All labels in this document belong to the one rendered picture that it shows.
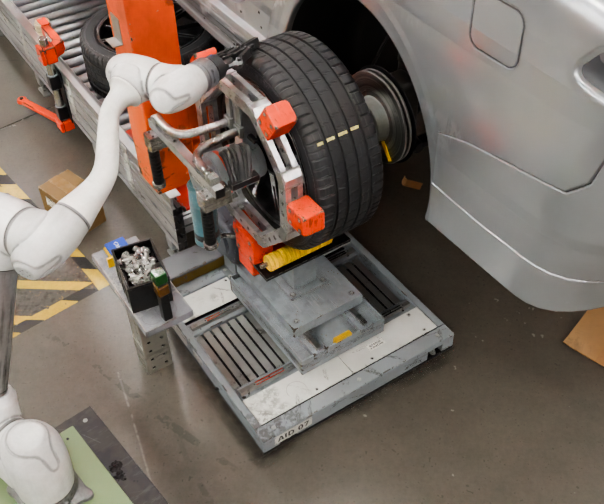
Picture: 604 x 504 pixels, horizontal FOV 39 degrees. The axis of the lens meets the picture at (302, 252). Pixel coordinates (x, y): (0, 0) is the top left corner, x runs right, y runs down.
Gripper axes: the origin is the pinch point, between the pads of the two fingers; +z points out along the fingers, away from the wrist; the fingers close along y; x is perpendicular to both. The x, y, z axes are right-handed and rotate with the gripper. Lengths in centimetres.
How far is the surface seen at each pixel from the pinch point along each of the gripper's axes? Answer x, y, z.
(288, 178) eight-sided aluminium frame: -30.4, 20.9, -21.1
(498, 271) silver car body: -61, 75, -6
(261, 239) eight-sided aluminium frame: -59, -2, -13
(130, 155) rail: -58, -95, 25
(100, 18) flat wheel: -21, -155, 84
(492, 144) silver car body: -22, 76, -6
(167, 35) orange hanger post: 2.0, -33.1, 1.3
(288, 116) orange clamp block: -12.9, 22.6, -17.8
